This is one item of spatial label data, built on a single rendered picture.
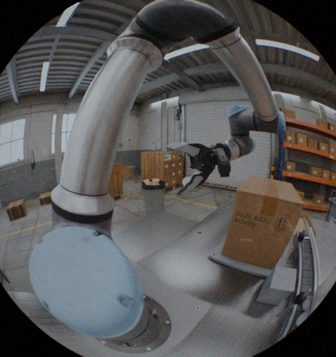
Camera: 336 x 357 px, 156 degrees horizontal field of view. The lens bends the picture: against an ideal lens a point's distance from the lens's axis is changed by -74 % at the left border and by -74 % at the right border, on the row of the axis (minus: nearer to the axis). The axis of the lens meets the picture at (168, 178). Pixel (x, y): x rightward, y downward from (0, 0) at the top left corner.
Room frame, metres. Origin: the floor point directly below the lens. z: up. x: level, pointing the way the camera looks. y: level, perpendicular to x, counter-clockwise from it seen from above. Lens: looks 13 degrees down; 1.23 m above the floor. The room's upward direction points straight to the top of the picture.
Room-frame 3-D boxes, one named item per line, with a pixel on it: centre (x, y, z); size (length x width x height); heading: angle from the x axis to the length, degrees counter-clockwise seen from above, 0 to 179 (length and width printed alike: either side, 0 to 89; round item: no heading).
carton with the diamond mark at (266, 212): (0.37, -0.40, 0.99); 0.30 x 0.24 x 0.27; 136
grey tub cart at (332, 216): (0.19, -2.72, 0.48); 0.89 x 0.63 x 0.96; 72
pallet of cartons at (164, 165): (4.11, 0.14, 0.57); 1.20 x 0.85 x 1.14; 145
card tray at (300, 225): (0.39, -0.84, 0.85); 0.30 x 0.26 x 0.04; 135
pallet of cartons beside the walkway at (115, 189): (3.17, 1.87, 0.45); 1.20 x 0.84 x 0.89; 54
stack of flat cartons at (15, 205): (1.15, 3.84, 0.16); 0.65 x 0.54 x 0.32; 147
